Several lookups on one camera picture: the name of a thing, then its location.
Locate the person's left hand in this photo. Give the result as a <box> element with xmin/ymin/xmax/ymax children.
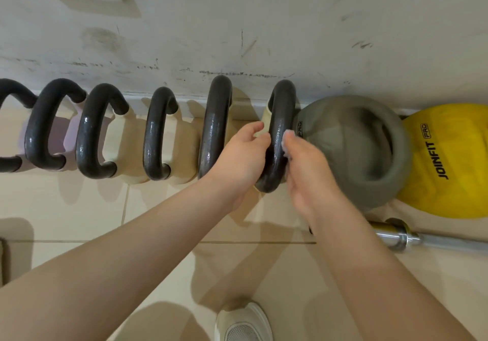
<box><xmin>205</xmin><ymin>121</ymin><xmax>272</xmax><ymax>209</ymax></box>

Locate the purple kettlebell with black handle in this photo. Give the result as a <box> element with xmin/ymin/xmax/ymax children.
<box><xmin>24</xmin><ymin>79</ymin><xmax>90</xmax><ymax>172</ymax></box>
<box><xmin>0</xmin><ymin>79</ymin><xmax>39</xmax><ymax>173</ymax></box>

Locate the grey medicine ball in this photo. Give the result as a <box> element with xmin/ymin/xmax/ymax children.
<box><xmin>295</xmin><ymin>95</ymin><xmax>413</xmax><ymax>214</ymax></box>

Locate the yellow medicine ball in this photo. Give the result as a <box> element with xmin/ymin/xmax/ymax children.
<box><xmin>393</xmin><ymin>103</ymin><xmax>488</xmax><ymax>219</ymax></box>

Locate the cream kettlebell with black handle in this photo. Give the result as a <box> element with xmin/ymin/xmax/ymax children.
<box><xmin>143</xmin><ymin>86</ymin><xmax>201</xmax><ymax>185</ymax></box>
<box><xmin>253</xmin><ymin>79</ymin><xmax>302</xmax><ymax>200</ymax></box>
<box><xmin>183</xmin><ymin>75</ymin><xmax>241</xmax><ymax>185</ymax></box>
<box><xmin>75</xmin><ymin>83</ymin><xmax>151</xmax><ymax>185</ymax></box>

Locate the white shoe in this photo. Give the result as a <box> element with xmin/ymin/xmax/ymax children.
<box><xmin>214</xmin><ymin>301</ymin><xmax>273</xmax><ymax>341</ymax></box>

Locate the silver barbell bar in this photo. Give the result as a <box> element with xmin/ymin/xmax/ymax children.
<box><xmin>368</xmin><ymin>218</ymin><xmax>488</xmax><ymax>256</ymax></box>

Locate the person's right hand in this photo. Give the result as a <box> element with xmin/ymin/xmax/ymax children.
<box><xmin>281</xmin><ymin>130</ymin><xmax>346</xmax><ymax>227</ymax></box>

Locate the person's right forearm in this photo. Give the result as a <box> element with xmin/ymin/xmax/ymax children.
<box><xmin>309</xmin><ymin>203</ymin><xmax>477</xmax><ymax>341</ymax></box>

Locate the person's left forearm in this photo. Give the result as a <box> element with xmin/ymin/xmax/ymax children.
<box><xmin>0</xmin><ymin>176</ymin><xmax>245</xmax><ymax>341</ymax></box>

